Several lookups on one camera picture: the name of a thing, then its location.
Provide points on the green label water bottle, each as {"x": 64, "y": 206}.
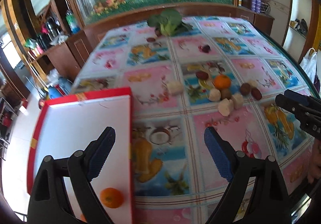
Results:
{"x": 72, "y": 22}

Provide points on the red white gift box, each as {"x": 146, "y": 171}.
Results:
{"x": 70, "y": 123}

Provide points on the dark red dried fruit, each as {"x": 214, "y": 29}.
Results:
{"x": 205, "y": 48}

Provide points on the person right hand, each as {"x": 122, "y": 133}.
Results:
{"x": 314, "y": 171}

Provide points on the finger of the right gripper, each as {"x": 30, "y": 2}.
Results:
{"x": 299, "y": 98}
{"x": 290, "y": 105}

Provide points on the pale chunk behind pile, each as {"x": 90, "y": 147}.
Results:
{"x": 214, "y": 95}

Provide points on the floral fruit print tablecloth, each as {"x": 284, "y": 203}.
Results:
{"x": 176, "y": 180}

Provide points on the small brown kiwi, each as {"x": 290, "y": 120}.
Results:
{"x": 225, "y": 94}

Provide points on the brown kiwi fruit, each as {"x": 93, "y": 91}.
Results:
{"x": 245, "y": 89}

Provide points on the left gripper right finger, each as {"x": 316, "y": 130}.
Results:
{"x": 269, "y": 201}

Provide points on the orange tangerine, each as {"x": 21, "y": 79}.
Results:
{"x": 111, "y": 198}
{"x": 222, "y": 82}

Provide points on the green bok choy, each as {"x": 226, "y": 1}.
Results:
{"x": 168, "y": 23}

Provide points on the dark red jujube upper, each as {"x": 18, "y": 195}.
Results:
{"x": 201, "y": 75}

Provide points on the red date near greens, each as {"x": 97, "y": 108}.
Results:
{"x": 151, "y": 39}

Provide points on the banana chunk left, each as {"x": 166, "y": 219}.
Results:
{"x": 175, "y": 87}

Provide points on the pale cube chunk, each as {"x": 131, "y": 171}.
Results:
{"x": 225, "y": 107}
{"x": 237, "y": 100}

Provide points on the white plastic bag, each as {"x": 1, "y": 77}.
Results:
{"x": 309, "y": 64}

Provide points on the pale round chunk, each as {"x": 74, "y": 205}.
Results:
{"x": 253, "y": 83}

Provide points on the purple bottle right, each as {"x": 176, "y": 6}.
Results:
{"x": 258, "y": 6}

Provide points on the purple bottle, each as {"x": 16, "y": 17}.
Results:
{"x": 258, "y": 6}
{"x": 253, "y": 5}

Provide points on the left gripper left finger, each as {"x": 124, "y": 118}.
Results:
{"x": 49, "y": 202}

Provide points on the black thermos kettle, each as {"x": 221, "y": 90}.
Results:
{"x": 52, "y": 28}

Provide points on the orange tangerine in pile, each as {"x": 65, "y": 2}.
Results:
{"x": 222, "y": 82}

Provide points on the purple bottle left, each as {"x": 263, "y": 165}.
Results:
{"x": 253, "y": 5}

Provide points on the red jujube date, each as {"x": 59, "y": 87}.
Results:
{"x": 256, "y": 93}

